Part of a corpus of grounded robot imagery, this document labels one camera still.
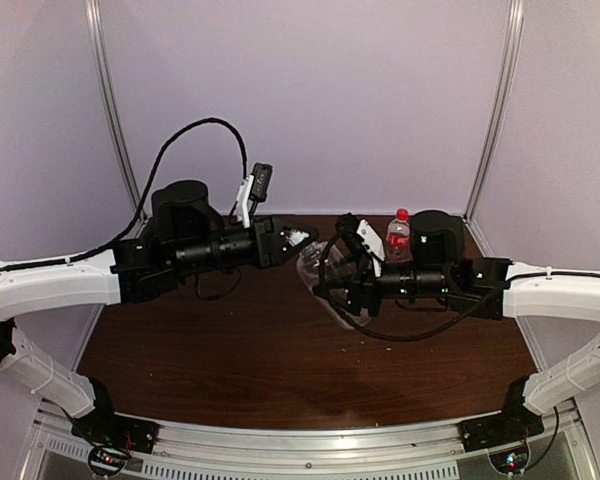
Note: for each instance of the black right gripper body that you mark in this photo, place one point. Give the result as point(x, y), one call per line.
point(369, 294)

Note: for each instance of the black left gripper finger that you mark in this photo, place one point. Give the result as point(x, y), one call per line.
point(300, 224)
point(287, 249)

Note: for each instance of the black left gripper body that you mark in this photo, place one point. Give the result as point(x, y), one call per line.
point(264, 256)

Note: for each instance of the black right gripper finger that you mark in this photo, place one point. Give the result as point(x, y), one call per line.
point(356, 255)
point(341, 294)

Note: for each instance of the white bottle cap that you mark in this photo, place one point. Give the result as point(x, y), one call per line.
point(293, 237)

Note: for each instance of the clear plastic bottle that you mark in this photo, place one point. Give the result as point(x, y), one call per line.
point(307, 266)

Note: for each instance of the red label soda bottle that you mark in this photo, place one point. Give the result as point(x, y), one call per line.
point(397, 240)

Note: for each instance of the red soda bottle cap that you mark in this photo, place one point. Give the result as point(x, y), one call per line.
point(402, 215)

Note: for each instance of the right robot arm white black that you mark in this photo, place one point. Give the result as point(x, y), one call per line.
point(488, 287)

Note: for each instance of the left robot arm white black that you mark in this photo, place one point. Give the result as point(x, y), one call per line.
point(185, 237)

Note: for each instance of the right round circuit board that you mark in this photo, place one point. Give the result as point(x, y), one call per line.
point(510, 461)

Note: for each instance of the round circuit board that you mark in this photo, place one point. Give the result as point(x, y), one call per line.
point(510, 461)
point(107, 460)

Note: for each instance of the left round circuit board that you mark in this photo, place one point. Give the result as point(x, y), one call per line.
point(107, 460)

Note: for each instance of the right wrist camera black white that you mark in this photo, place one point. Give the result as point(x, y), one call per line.
point(374, 245)

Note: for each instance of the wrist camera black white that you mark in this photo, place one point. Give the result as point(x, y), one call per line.
point(251, 193)
point(374, 245)

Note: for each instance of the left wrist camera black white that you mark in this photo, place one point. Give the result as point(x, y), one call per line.
point(251, 193)

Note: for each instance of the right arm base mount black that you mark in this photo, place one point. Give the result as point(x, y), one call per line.
point(498, 429)

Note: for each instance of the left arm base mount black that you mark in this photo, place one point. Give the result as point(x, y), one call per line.
point(119, 431)

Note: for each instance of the aluminium front rail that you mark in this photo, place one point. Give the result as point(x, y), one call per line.
point(430, 450)

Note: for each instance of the right aluminium frame post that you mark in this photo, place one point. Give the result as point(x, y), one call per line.
point(509, 61)

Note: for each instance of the aluminium frame post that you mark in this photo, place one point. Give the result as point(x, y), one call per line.
point(509, 61)
point(112, 116)

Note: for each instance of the left aluminium frame post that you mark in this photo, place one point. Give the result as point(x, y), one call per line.
point(112, 116)

